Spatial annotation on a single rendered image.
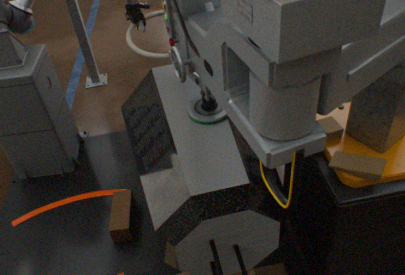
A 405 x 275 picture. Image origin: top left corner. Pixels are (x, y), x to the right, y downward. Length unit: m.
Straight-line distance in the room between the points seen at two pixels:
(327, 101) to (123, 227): 1.56
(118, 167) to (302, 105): 2.02
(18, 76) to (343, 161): 1.85
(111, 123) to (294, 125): 2.39
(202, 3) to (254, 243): 1.01
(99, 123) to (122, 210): 1.11
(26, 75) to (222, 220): 1.51
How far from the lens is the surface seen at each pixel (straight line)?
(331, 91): 1.13
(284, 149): 1.10
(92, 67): 3.78
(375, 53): 1.26
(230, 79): 1.24
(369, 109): 1.72
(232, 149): 1.69
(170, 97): 2.03
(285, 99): 1.01
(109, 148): 3.05
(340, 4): 0.84
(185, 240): 1.60
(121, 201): 2.49
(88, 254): 2.48
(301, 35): 0.81
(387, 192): 1.72
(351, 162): 1.70
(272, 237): 1.75
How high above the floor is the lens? 1.99
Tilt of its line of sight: 40 degrees down
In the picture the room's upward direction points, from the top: 7 degrees counter-clockwise
